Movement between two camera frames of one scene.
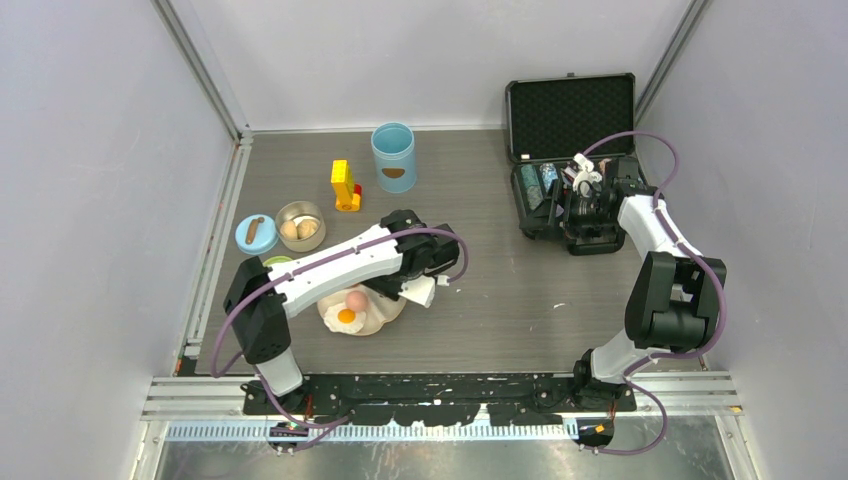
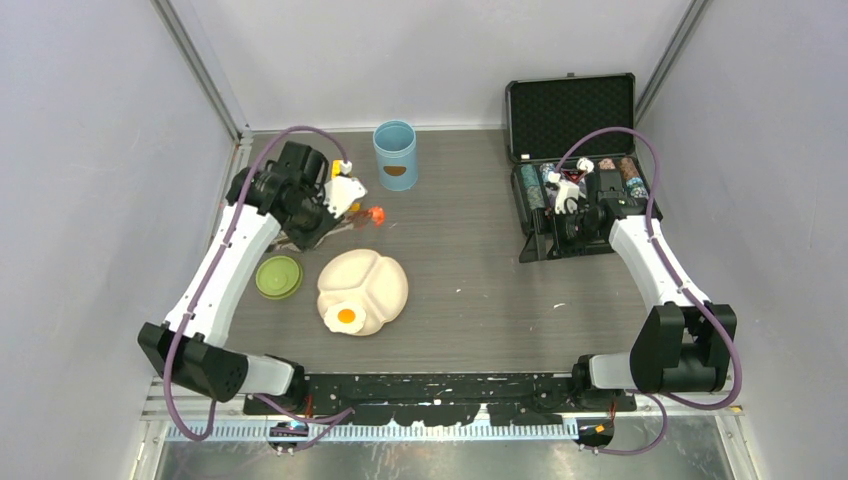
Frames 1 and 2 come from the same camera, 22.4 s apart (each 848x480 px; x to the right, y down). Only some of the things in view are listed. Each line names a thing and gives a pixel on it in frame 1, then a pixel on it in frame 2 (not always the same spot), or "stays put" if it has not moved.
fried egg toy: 343,319 stays put
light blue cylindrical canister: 393,144 stays put
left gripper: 391,290 → 305,240
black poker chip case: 549,123 stays put
